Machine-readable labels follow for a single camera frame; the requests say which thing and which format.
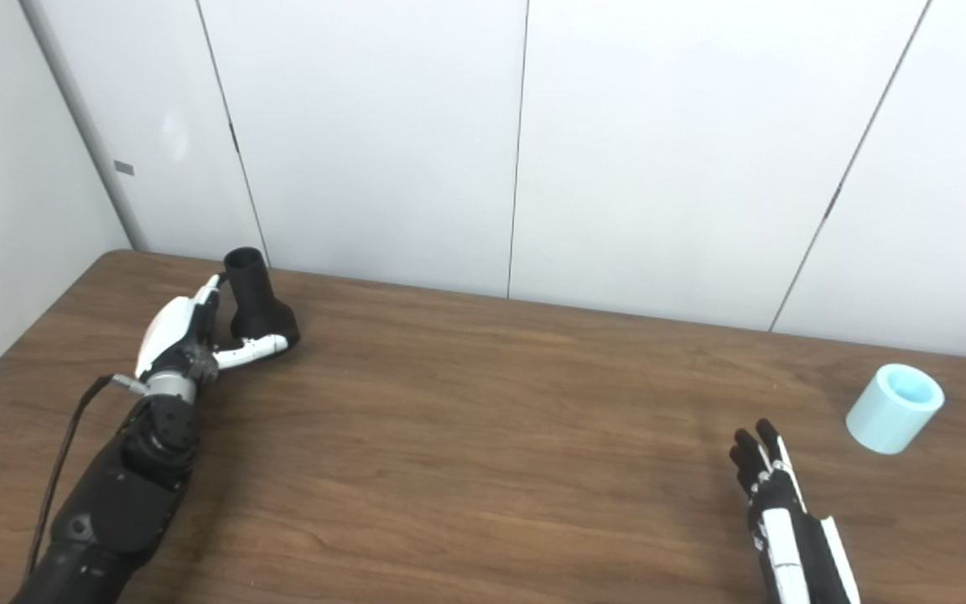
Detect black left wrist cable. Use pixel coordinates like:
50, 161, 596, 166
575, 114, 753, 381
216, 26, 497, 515
24, 375, 148, 584

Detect grey wall corner trim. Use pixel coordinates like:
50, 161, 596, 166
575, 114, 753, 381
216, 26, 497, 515
18, 0, 150, 253

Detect light-blue hose piece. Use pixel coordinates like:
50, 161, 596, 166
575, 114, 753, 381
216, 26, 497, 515
846, 363, 946, 456

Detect black flared nozzle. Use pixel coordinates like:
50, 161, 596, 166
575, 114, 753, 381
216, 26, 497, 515
223, 247, 300, 349

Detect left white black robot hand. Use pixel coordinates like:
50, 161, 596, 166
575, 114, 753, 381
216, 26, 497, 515
135, 273, 289, 385

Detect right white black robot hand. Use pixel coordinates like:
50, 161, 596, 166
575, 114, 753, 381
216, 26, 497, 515
729, 419, 861, 604

